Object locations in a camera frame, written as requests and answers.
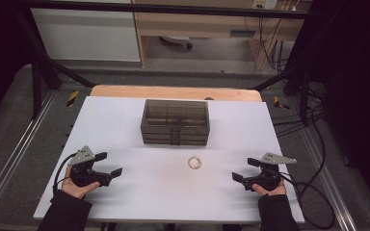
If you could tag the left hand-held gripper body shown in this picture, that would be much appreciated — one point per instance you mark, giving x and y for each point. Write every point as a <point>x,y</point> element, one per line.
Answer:
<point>83,174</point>

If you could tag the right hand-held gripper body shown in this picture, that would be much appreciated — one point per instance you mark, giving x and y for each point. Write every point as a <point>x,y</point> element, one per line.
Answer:
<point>268,178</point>

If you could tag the smoky transparent drawer box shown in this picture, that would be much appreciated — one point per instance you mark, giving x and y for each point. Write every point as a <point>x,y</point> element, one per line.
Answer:
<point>175,123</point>

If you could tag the person's right hand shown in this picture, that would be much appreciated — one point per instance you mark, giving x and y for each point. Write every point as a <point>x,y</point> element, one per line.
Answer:
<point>274,192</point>

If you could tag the person's left hand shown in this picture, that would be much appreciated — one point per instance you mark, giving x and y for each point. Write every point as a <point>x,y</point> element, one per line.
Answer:
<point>77,191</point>

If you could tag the white board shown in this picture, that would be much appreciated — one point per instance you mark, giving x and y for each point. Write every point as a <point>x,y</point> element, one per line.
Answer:
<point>115,128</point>

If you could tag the wooden table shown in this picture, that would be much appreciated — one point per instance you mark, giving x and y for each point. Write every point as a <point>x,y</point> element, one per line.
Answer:
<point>141,92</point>

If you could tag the black metal stand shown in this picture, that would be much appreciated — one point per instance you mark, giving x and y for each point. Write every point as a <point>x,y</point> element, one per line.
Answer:
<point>37,83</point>
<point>304,93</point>

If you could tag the white cabinet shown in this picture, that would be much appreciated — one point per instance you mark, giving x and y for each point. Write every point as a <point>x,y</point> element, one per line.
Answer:
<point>86,35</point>

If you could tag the dark curtain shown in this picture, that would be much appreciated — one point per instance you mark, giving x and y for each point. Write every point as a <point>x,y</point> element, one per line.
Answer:
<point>0,57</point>
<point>356,80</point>

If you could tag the chair base with caster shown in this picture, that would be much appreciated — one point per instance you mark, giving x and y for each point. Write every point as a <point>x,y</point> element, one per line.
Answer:
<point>176,40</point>

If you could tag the light wooden desk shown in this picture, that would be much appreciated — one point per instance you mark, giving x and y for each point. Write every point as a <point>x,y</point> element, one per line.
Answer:
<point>189,27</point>

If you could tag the white power strip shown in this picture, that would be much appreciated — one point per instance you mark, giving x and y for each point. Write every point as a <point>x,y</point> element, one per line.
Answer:
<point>265,4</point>

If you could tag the aluminium rail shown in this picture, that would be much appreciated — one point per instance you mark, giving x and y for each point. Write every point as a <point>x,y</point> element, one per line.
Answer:
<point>329,183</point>
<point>16,150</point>

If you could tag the black horizontal frame bar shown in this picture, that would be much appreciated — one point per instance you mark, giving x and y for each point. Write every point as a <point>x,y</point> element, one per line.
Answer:
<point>173,9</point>

